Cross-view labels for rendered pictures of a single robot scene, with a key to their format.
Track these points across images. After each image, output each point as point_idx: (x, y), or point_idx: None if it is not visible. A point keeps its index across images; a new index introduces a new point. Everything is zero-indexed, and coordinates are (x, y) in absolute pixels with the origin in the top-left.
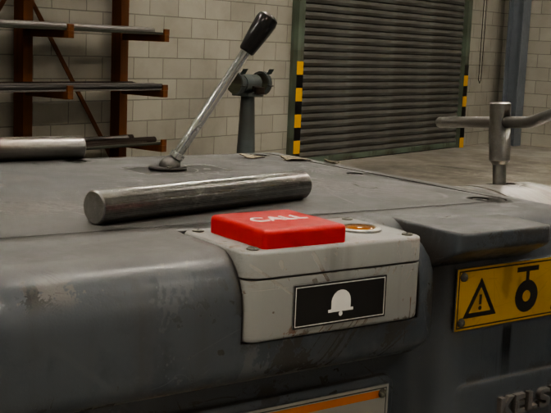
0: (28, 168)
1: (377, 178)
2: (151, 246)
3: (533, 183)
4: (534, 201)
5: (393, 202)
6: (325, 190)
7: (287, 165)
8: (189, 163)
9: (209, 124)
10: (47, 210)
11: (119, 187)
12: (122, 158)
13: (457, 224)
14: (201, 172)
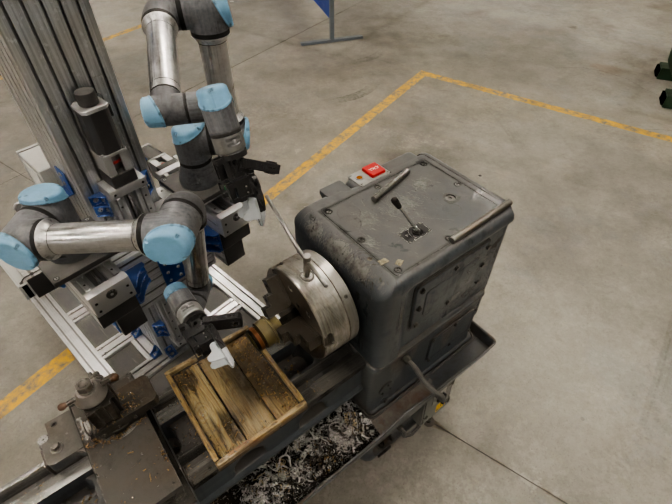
0: (453, 222)
1: (354, 233)
2: (392, 164)
3: (293, 276)
4: (299, 260)
5: (351, 202)
6: (368, 212)
7: (384, 249)
8: (415, 243)
9: None
10: (420, 181)
11: (418, 204)
12: (439, 247)
13: (339, 186)
14: (406, 229)
